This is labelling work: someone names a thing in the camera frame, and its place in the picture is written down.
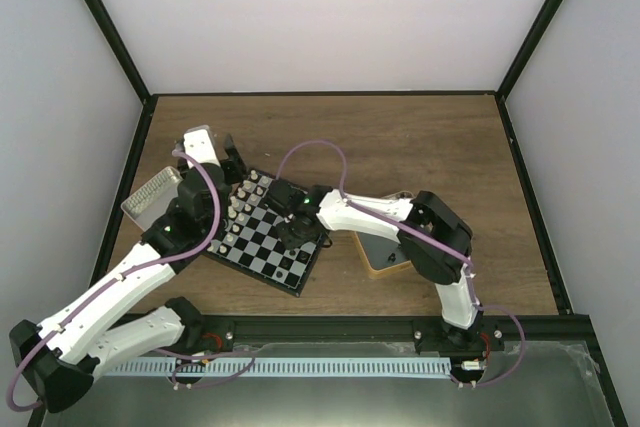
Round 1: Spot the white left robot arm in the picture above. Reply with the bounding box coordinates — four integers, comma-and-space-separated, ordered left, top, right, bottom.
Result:
6, 126, 246, 413

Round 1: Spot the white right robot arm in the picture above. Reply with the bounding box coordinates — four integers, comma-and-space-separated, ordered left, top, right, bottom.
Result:
265, 179, 482, 350

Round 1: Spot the black white chessboard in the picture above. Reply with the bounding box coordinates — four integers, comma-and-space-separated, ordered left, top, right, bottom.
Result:
203, 169, 329, 297

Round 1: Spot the tan metal tray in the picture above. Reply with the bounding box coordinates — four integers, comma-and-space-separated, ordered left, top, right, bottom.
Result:
349, 190, 416, 279

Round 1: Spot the silver metal tray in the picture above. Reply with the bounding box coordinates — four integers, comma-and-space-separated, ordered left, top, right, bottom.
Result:
121, 166, 182, 231

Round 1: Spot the light blue slotted strip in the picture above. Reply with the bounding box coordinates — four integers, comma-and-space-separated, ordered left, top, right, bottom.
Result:
107, 357, 451, 379

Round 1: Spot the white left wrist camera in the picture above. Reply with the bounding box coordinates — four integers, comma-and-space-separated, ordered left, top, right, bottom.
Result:
183, 125, 220, 166

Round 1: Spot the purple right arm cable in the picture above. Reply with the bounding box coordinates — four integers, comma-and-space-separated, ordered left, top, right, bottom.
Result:
277, 139, 527, 388

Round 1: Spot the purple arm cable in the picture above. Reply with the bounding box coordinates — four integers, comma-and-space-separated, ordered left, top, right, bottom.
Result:
277, 139, 527, 388
8, 148, 223, 412

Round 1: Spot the black enclosure frame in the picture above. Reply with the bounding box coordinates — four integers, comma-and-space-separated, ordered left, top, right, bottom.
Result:
27, 0, 629, 427

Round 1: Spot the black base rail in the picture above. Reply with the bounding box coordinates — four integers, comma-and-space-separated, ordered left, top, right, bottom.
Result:
160, 315, 595, 354

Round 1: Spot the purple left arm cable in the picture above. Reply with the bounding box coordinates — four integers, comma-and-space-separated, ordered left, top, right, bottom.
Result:
8, 148, 223, 412

